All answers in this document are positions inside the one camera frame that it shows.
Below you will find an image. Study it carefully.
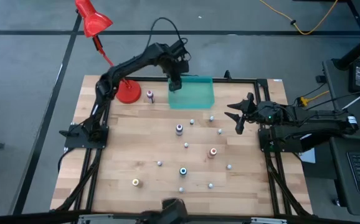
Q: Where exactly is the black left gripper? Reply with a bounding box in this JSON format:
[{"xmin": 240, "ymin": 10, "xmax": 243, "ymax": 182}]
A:
[{"xmin": 166, "ymin": 55, "xmax": 190, "ymax": 92}]

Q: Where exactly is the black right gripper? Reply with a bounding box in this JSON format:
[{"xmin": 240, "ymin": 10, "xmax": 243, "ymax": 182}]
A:
[{"xmin": 224, "ymin": 92, "xmax": 285, "ymax": 134}]

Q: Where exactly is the large orange-red coloring bottle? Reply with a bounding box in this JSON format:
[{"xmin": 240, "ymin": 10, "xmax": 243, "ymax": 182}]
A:
[{"xmin": 205, "ymin": 147, "xmax": 218, "ymax": 161}]

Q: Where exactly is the teal plastic bin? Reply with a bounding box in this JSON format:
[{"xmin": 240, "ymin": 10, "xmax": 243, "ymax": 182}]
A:
[{"xmin": 167, "ymin": 75, "xmax": 216, "ymax": 110}]

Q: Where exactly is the red desk lamp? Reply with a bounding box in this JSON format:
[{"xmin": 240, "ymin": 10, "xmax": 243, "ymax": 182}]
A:
[{"xmin": 74, "ymin": 0, "xmax": 143, "ymax": 105}]

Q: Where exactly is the blurred black object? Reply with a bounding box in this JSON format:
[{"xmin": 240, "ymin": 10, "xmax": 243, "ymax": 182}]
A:
[{"xmin": 136, "ymin": 197, "xmax": 189, "ymax": 224}]

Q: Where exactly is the dark side desk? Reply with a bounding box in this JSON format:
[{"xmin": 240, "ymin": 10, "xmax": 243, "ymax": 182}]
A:
[{"xmin": 321, "ymin": 58, "xmax": 360, "ymax": 218}]

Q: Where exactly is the black stand pole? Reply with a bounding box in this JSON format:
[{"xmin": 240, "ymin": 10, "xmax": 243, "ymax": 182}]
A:
[{"xmin": 332, "ymin": 29, "xmax": 360, "ymax": 71}]

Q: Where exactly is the black aluminium table frame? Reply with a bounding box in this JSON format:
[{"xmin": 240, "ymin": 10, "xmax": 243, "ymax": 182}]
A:
[{"xmin": 50, "ymin": 76, "xmax": 313, "ymax": 224}]

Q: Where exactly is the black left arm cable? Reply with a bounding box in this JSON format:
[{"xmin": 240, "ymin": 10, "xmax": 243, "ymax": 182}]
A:
[{"xmin": 149, "ymin": 16, "xmax": 189, "ymax": 60}]

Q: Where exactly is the yellow floor cable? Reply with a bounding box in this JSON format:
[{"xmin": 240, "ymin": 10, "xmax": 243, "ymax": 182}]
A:
[{"xmin": 259, "ymin": 0, "xmax": 339, "ymax": 35}]

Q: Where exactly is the silver metal bracket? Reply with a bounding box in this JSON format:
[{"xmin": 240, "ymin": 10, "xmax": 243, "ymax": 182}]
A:
[
  {"xmin": 250, "ymin": 217, "xmax": 288, "ymax": 224},
  {"xmin": 77, "ymin": 213, "xmax": 116, "ymax": 224}
]

